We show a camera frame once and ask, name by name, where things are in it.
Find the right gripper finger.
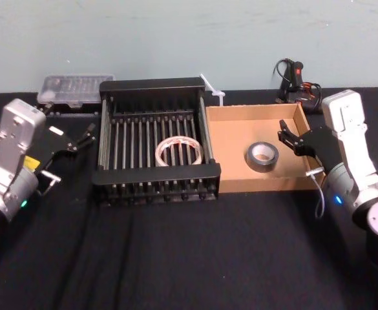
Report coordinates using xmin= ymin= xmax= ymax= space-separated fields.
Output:
xmin=278 ymin=119 xmax=303 ymax=143
xmin=277 ymin=130 xmax=306 ymax=156

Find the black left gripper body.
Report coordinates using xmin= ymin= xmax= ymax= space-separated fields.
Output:
xmin=25 ymin=124 xmax=78 ymax=174

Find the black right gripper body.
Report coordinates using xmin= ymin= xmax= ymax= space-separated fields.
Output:
xmin=297 ymin=125 xmax=345 ymax=176

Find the silver tape roll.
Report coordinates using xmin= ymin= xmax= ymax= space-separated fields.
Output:
xmin=246 ymin=141 xmax=279 ymax=174

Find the white tape roll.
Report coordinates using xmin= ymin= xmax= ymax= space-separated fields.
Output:
xmin=154 ymin=136 xmax=204 ymax=168

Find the clear plastic case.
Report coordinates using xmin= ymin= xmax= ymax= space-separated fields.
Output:
xmin=36 ymin=73 xmax=116 ymax=116

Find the shallow brown cardboard tray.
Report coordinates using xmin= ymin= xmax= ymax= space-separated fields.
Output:
xmin=205 ymin=103 xmax=327 ymax=194

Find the black rack with steel bars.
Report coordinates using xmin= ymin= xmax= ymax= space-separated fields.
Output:
xmin=90 ymin=76 xmax=222 ymax=208

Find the black table cloth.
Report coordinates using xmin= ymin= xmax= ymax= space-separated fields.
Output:
xmin=0 ymin=86 xmax=378 ymax=310

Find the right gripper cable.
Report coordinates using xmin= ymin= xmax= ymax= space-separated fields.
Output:
xmin=305 ymin=167 xmax=327 ymax=221

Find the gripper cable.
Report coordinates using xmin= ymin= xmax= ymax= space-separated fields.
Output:
xmin=37 ymin=169 xmax=63 ymax=196
xmin=305 ymin=167 xmax=327 ymax=221

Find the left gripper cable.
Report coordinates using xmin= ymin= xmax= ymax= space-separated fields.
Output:
xmin=37 ymin=169 xmax=63 ymax=196

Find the black corded tool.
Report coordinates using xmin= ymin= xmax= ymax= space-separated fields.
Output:
xmin=272 ymin=57 xmax=324 ymax=114

